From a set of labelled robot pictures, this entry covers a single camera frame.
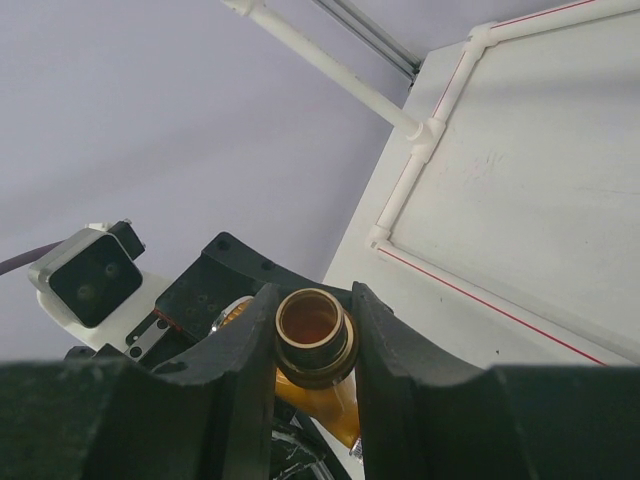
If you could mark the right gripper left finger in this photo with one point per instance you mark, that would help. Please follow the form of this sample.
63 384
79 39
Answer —
205 414

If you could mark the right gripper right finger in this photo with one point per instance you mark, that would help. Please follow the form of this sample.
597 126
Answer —
426 414

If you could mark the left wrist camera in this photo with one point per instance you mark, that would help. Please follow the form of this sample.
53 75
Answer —
91 287

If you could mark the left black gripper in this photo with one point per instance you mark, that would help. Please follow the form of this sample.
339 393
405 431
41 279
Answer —
208 295

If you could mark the yellow faucet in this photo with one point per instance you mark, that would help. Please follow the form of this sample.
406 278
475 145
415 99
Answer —
316 345

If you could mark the white pipe frame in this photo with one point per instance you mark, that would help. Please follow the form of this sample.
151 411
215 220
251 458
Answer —
502 219

